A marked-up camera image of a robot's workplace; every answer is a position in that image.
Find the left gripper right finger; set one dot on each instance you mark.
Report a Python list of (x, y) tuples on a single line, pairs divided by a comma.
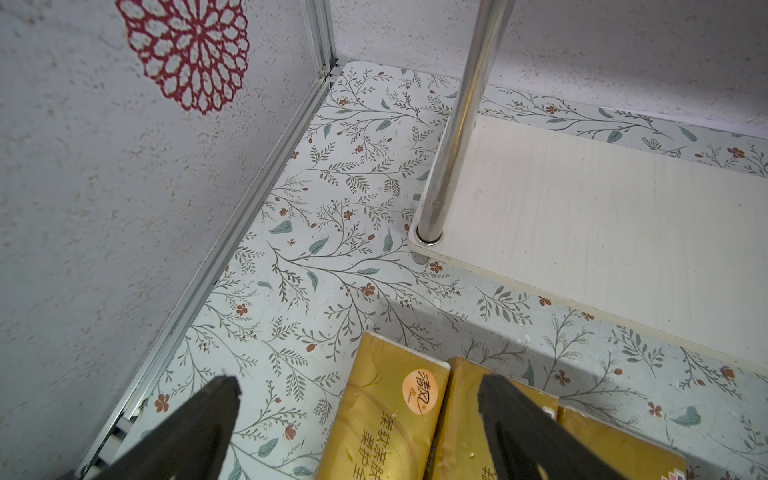
[(526, 443)]

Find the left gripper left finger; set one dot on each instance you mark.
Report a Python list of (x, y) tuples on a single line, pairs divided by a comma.
[(190, 444)]

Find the gold tissue pack middle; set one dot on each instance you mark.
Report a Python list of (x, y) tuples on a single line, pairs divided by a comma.
[(460, 448)]

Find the gold tissue pack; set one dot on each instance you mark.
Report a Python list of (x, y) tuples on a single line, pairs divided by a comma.
[(628, 454), (387, 417), (460, 448)]

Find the gold tissue pack right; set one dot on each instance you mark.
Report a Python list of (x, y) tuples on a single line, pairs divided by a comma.
[(628, 454)]

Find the gold tissue pack left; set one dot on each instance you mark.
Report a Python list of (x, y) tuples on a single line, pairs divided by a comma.
[(387, 417)]

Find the white two-tier shelf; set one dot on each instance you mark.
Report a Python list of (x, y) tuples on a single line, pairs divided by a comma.
[(670, 248)]

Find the floral patterned floor mat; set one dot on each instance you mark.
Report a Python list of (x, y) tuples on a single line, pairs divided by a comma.
[(326, 258)]

